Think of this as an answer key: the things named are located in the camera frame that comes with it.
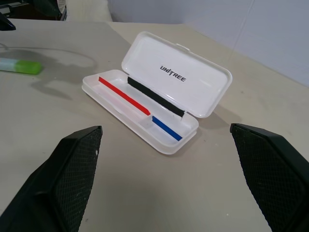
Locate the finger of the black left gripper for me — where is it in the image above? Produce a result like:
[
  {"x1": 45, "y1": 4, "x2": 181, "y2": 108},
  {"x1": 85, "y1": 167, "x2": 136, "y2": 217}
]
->
[{"x1": 0, "y1": 12, "x2": 17, "y2": 32}]

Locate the white Unitree pencil case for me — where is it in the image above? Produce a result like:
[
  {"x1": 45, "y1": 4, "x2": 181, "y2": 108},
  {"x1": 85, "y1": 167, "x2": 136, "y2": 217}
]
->
[{"x1": 82, "y1": 30, "x2": 233, "y2": 155}]

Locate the white chair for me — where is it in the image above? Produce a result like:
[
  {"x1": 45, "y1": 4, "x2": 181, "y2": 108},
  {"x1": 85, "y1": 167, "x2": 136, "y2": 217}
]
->
[{"x1": 63, "y1": 0, "x2": 113, "y2": 23}]

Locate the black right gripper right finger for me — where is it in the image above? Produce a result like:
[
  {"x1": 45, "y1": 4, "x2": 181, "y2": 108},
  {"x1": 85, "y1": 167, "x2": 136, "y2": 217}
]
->
[{"x1": 229, "y1": 123, "x2": 309, "y2": 232}]

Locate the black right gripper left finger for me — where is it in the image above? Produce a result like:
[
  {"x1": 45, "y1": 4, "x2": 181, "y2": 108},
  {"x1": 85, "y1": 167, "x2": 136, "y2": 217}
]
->
[{"x1": 0, "y1": 125, "x2": 103, "y2": 232}]

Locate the green capped glue stick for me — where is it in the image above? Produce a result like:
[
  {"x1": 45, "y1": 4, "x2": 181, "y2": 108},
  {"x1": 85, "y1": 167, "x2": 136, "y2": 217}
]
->
[{"x1": 0, "y1": 58, "x2": 42, "y2": 75}]

